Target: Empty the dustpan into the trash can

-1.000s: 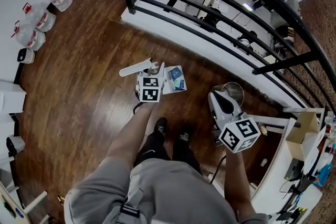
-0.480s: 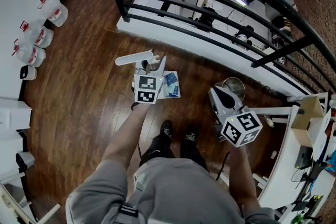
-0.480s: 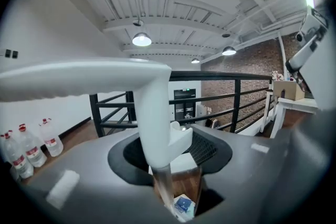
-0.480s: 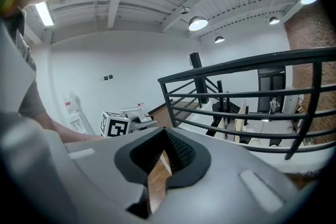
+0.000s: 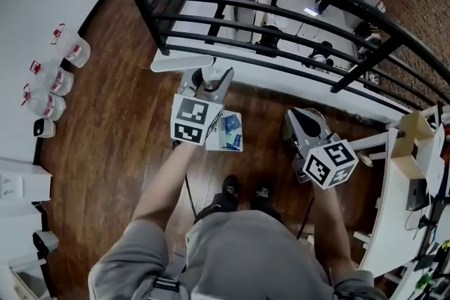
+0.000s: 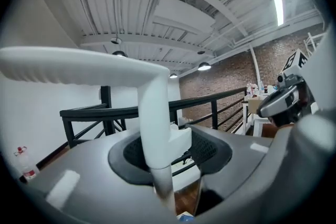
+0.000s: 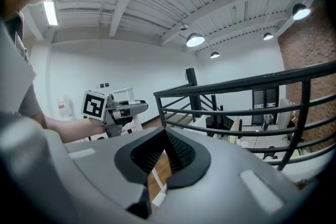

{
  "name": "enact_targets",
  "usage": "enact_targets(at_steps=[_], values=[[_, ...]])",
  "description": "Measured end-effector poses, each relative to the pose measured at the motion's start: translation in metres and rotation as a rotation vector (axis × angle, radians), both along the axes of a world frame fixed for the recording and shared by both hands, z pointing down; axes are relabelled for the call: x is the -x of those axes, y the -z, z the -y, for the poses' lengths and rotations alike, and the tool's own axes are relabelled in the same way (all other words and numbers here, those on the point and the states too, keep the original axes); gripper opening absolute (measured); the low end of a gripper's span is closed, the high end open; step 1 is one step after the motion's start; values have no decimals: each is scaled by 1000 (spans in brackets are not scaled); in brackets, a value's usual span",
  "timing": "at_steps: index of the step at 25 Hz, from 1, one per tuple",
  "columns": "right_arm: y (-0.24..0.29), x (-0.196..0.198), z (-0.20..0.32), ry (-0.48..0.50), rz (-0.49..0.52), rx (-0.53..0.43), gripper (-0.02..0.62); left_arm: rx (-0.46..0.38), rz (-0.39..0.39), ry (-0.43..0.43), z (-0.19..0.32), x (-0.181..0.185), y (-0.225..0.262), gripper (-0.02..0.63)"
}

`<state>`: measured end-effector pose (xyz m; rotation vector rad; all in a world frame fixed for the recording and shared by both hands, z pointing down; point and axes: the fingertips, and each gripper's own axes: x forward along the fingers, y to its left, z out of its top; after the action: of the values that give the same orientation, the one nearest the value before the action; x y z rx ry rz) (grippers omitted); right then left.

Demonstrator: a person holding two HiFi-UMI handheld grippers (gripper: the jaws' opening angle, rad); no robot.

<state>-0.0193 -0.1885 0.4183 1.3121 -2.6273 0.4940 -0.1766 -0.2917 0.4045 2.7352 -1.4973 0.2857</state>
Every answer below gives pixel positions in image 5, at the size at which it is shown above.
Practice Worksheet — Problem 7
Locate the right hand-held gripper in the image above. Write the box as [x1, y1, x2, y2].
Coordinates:
[283, 107, 360, 191]

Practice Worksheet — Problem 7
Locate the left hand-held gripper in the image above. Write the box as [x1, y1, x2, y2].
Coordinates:
[170, 66, 236, 147]

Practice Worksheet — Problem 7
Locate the steel trash bin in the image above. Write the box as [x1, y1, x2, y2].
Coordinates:
[281, 107, 327, 152]

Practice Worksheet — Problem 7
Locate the white long-handled dustpan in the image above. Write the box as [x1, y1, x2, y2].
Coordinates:
[150, 56, 245, 153]

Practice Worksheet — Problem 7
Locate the dark blue paper scrap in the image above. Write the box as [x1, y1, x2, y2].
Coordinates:
[219, 114, 243, 135]

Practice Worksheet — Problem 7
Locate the teal packet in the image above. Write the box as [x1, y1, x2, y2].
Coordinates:
[222, 133, 245, 152]

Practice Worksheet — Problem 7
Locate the person's left forearm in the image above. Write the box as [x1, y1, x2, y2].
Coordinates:
[131, 141, 198, 233]

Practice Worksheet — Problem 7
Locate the person's right forearm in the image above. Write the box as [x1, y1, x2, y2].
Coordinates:
[310, 182, 356, 272]

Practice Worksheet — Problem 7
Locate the beige power adapter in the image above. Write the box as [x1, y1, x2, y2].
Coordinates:
[357, 150, 374, 169]

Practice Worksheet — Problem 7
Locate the person's right black shoe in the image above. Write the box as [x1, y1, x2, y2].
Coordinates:
[250, 178, 276, 212]

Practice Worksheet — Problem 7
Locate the person's black shoe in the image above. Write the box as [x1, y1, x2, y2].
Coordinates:
[213, 174, 240, 212]
[250, 178, 276, 212]

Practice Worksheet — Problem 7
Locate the black office chair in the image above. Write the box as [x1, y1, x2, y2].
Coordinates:
[259, 24, 283, 58]

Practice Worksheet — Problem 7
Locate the person's left black shoe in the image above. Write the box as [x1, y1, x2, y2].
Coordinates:
[213, 174, 240, 212]

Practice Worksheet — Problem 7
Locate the open cardboard box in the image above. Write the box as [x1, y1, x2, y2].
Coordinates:
[390, 110, 437, 181]

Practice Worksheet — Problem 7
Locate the white desk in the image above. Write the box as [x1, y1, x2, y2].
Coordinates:
[350, 107, 450, 279]

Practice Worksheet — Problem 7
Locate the dark electronic box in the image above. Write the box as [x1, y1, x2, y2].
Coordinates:
[405, 178, 432, 211]

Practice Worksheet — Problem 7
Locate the person's gray shirt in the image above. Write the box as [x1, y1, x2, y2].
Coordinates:
[87, 209, 380, 300]

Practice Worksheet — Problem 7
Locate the small white waste bin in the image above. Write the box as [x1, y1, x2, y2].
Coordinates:
[32, 117, 57, 139]

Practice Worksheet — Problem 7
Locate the gray and black device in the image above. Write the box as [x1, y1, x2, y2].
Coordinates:
[32, 230, 59, 254]

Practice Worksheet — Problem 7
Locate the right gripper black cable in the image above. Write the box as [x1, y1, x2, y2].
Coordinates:
[296, 196, 316, 240]

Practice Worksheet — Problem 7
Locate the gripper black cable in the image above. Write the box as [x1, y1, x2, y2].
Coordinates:
[184, 171, 198, 223]
[296, 196, 316, 240]

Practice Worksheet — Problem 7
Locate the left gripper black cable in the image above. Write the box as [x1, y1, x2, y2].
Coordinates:
[184, 171, 198, 223]

